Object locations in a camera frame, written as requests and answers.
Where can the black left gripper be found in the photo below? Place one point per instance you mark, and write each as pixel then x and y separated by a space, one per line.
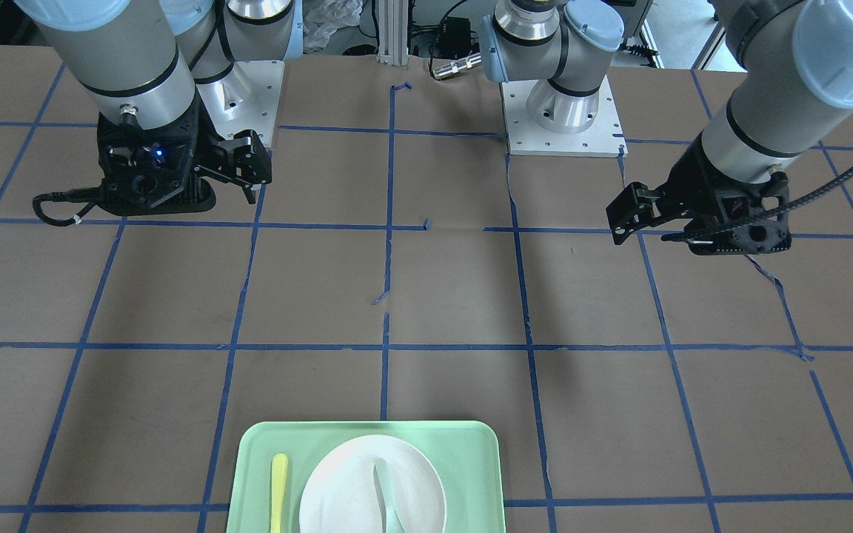
pixel 700 180

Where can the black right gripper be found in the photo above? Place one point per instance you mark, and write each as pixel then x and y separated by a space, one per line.
pixel 201 140

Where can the yellow plastic fork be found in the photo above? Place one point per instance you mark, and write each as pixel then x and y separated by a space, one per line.
pixel 279 468

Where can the cream round plate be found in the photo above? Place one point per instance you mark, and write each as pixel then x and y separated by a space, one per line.
pixel 340 496

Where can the pale green plastic spoon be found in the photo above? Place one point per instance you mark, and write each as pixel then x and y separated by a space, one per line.
pixel 386 497

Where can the light green plastic tray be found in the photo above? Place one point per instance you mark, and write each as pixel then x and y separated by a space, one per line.
pixel 465 452

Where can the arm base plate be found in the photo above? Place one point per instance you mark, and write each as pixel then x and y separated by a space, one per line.
pixel 247 98
pixel 541 121

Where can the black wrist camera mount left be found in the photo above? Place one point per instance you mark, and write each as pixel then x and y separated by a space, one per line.
pixel 745 226

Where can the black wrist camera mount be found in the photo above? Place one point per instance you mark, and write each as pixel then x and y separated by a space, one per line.
pixel 63 209
pixel 745 226

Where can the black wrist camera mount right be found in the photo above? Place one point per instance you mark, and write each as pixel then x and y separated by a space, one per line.
pixel 63 209

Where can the aluminium frame post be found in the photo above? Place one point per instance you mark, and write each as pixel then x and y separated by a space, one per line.
pixel 393 20

